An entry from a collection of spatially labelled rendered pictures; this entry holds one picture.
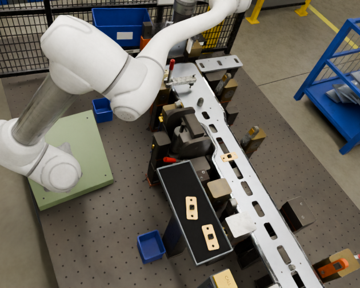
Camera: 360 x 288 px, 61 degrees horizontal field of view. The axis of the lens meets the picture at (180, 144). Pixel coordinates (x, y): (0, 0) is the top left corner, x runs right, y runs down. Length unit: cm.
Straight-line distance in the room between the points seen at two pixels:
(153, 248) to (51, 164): 61
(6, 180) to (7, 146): 134
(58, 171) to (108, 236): 44
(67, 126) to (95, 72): 74
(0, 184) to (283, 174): 193
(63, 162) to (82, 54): 57
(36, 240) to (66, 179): 109
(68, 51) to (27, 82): 133
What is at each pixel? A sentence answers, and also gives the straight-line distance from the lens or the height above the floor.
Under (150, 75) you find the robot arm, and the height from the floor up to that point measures 156.
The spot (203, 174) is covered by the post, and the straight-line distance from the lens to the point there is 124.
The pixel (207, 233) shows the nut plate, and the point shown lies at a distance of 107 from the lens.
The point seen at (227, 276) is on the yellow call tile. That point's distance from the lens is 106.
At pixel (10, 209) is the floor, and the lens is 243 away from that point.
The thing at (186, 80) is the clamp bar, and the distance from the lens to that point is 161.
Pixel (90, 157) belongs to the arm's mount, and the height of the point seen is 84.
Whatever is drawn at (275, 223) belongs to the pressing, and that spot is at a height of 100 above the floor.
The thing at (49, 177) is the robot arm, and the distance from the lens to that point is 126.
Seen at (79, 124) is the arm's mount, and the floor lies 95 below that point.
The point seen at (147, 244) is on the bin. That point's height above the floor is 70.
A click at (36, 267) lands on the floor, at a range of 226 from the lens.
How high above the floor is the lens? 214
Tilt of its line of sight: 53 degrees down
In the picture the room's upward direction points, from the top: 18 degrees clockwise
